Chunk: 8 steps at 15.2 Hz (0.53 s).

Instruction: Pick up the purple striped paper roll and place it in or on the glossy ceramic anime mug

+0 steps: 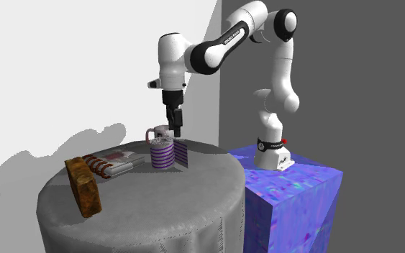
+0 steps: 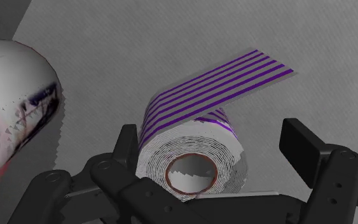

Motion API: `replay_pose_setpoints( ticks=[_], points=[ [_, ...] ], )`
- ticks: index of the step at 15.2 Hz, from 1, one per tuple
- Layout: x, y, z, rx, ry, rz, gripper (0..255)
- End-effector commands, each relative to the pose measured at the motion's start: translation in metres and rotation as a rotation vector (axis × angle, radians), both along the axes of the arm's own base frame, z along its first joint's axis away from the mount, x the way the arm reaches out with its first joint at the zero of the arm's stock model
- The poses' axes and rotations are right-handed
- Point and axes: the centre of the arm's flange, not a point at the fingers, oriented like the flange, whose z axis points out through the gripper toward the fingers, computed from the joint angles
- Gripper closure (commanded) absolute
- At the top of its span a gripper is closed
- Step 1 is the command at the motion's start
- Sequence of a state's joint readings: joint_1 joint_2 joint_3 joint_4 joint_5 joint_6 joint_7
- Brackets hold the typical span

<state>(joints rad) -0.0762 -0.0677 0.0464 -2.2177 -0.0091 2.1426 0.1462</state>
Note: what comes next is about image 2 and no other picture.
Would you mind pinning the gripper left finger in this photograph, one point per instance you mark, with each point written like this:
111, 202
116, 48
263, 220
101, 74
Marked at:
126, 183

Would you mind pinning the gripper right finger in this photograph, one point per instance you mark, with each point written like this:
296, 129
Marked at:
327, 167

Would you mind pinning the purple striped toilet paper roll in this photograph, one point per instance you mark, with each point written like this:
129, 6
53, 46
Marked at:
197, 124

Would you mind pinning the white cup with red rim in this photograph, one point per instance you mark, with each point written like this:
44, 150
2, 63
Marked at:
14, 105

